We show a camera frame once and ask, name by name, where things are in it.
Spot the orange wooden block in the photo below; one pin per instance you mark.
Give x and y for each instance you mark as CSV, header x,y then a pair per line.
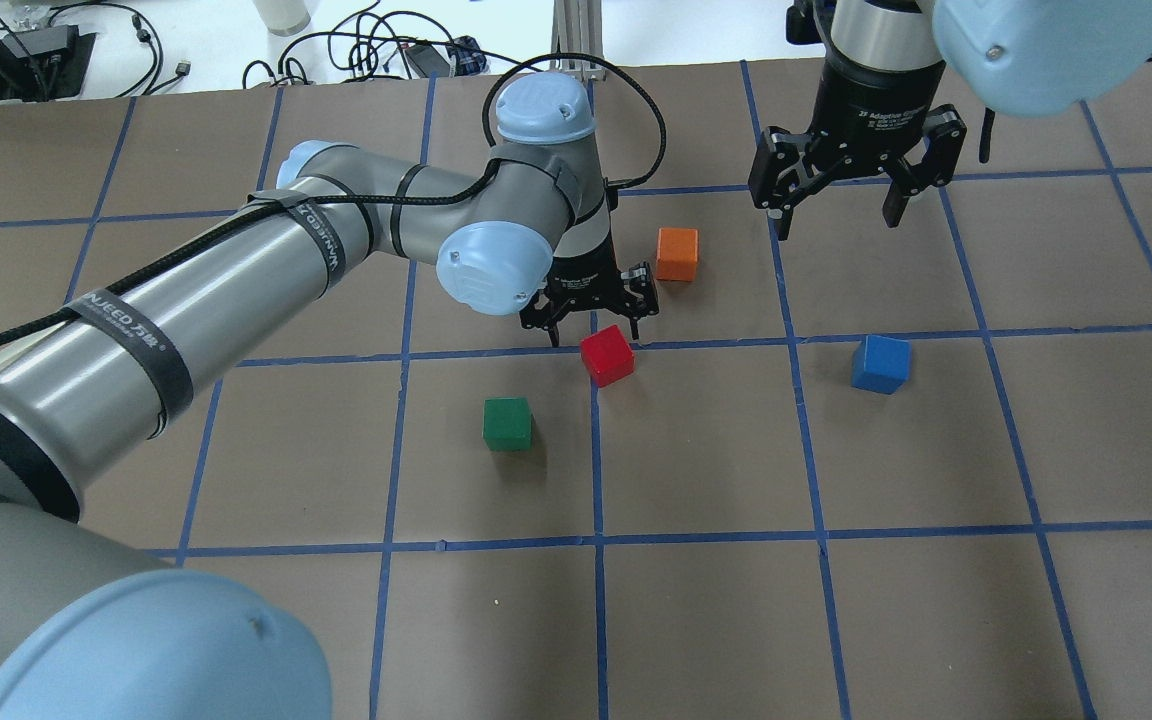
x,y
677,255

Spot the aluminium frame post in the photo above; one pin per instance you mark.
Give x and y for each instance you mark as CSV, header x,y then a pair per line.
x,y
577,28

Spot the green wooden block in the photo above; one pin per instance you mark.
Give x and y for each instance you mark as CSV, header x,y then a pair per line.
x,y
507,424

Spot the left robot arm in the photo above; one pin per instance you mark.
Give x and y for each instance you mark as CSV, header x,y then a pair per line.
x,y
92,629

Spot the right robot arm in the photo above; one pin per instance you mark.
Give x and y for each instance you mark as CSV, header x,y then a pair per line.
x,y
1020,58

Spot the black power adapter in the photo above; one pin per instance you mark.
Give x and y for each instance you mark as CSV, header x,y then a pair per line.
x,y
427,60

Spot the red wooden block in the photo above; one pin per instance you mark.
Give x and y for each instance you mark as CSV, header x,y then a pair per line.
x,y
607,356

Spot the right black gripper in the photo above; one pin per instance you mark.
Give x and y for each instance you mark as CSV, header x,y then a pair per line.
x,y
871,105

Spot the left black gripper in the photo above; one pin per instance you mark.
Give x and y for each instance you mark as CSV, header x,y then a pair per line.
x,y
584,280

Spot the blue wooden block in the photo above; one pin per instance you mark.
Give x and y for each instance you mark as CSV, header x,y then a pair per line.
x,y
881,364

